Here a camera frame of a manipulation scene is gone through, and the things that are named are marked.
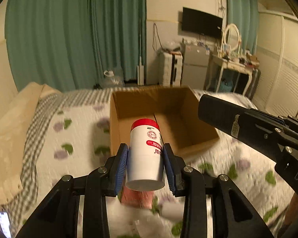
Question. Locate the white bottle red cap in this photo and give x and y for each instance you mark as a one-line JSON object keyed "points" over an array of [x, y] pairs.
{"points": [[145, 170]]}

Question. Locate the white suitcase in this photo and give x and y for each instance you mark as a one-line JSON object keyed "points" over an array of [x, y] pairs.
{"points": [[170, 68]]}

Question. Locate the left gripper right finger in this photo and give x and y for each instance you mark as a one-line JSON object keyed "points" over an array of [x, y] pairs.
{"points": [[185, 181]]}

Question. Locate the clear water jug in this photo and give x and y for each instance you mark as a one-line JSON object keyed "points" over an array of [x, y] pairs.
{"points": [[111, 80]]}

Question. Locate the brown cardboard box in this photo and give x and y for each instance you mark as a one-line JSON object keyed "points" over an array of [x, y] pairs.
{"points": [[174, 109]]}

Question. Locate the floral white quilt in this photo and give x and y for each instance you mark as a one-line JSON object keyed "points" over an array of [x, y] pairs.
{"points": [[70, 134]]}

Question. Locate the green curtain left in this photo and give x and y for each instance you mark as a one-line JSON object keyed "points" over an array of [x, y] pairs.
{"points": [[69, 44]]}

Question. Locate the pink package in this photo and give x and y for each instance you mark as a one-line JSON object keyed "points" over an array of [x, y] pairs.
{"points": [[136, 199]]}

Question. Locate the beige pillow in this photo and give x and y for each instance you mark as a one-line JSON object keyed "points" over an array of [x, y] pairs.
{"points": [[13, 128]]}

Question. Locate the white flat mop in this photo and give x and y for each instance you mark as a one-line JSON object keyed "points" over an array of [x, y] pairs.
{"points": [[140, 67]]}

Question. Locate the smartphone with lit screen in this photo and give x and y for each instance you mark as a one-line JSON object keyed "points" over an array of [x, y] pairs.
{"points": [[5, 224]]}

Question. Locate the silver mini fridge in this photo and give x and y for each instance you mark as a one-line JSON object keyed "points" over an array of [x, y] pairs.
{"points": [[195, 66]]}

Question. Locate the green curtain right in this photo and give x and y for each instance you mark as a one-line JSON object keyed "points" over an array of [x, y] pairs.
{"points": [[244, 14]]}

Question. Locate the green curtain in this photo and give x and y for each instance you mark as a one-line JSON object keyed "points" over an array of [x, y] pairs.
{"points": [[69, 44], [244, 14]]}

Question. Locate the black wall television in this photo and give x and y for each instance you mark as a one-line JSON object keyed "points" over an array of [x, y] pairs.
{"points": [[201, 23]]}

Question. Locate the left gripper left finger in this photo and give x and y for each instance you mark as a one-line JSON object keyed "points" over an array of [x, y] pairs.
{"points": [[101, 183]]}

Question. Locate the white dressing table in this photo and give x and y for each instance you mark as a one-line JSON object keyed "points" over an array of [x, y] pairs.
{"points": [[217, 68]]}

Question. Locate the white louvered wardrobe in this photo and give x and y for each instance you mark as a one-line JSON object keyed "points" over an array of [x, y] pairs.
{"points": [[277, 51]]}

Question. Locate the oval vanity mirror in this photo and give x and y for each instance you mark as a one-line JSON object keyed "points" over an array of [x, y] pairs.
{"points": [[231, 38]]}

